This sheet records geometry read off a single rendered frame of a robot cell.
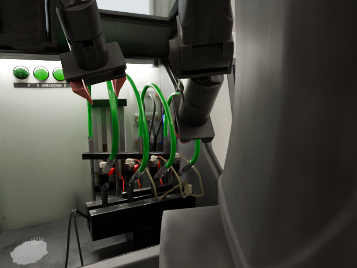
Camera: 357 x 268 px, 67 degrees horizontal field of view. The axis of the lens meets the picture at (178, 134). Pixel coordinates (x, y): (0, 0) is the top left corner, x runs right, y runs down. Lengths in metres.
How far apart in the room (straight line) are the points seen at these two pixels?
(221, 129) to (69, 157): 0.58
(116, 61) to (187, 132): 0.17
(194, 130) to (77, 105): 0.67
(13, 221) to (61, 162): 0.26
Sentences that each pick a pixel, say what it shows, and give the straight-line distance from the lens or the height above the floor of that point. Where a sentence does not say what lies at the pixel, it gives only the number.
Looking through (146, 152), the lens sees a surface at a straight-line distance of 0.69.
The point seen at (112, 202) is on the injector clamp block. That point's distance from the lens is 0.90.
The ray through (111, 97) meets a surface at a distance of 0.65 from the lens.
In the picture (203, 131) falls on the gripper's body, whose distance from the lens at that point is 0.49.
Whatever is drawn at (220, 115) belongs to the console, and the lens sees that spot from 1.01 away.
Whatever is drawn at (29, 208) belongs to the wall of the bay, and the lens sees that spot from 1.16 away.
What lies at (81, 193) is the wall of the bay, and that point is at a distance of 1.15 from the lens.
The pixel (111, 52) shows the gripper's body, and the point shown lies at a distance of 0.50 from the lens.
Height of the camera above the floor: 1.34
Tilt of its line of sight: 10 degrees down
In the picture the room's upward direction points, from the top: straight up
